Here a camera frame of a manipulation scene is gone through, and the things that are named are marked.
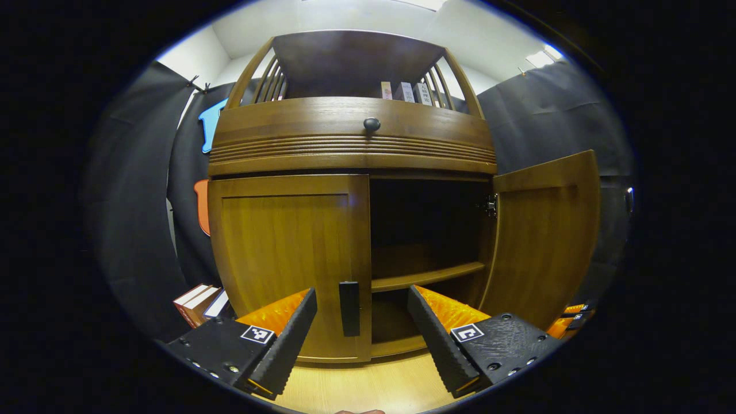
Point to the blue book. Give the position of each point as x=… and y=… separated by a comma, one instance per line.
x=218, y=305

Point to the orange-brown book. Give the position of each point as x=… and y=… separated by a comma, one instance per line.
x=202, y=305

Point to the wooden shoe cabinet door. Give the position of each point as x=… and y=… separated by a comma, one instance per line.
x=540, y=241
x=276, y=247

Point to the wooden cabinet inner shelf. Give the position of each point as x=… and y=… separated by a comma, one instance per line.
x=425, y=277

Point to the red-brown book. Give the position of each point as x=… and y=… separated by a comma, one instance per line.
x=187, y=305

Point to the wooden drawer with black knob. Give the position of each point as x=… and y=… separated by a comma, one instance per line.
x=287, y=123

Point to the white book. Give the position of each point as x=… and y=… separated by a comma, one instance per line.
x=424, y=94

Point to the wooden double-door shoe cabinet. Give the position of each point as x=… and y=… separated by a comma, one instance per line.
x=345, y=63

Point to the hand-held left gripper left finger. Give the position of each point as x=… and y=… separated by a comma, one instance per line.
x=284, y=351

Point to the black backdrop cloth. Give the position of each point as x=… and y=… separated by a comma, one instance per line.
x=132, y=201

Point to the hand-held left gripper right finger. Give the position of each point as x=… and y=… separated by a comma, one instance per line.
x=440, y=345

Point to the small ceiling light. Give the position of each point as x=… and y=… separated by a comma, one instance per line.
x=540, y=58

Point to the metal door hinge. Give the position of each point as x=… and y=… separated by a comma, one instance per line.
x=490, y=206

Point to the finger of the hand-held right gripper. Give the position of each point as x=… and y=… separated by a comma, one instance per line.
x=577, y=309
x=559, y=328

